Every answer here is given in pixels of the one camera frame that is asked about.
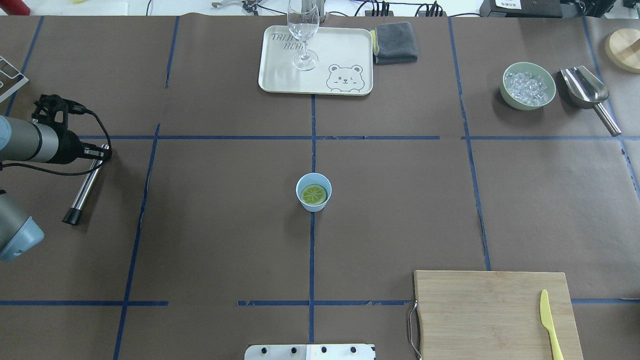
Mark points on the steel muddler with black tip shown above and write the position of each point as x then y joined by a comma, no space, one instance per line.
74,213

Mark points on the steel ice scoop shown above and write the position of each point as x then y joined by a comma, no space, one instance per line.
588,92

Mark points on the yellow plastic knife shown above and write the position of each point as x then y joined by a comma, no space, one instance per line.
546,317

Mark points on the black power strip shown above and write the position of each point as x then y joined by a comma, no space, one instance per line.
402,9

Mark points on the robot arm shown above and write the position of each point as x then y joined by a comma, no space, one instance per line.
18,230

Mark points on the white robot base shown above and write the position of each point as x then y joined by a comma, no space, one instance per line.
335,351

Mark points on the light blue cup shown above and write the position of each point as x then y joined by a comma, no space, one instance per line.
313,178

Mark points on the clear wine glass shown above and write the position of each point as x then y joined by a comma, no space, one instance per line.
303,20

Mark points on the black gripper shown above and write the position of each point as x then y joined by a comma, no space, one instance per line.
71,147

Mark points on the bamboo cutting board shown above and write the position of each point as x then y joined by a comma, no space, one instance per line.
493,315

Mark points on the green bowl of ice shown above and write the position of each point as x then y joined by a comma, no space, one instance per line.
527,86

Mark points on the red bottle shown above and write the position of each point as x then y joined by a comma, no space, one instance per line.
15,7

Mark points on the grey folded cloth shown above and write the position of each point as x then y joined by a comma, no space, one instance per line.
394,43

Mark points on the wooden cup tree stand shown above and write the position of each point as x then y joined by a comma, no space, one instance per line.
623,48

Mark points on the white wire cup rack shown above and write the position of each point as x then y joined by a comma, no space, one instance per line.
11,79

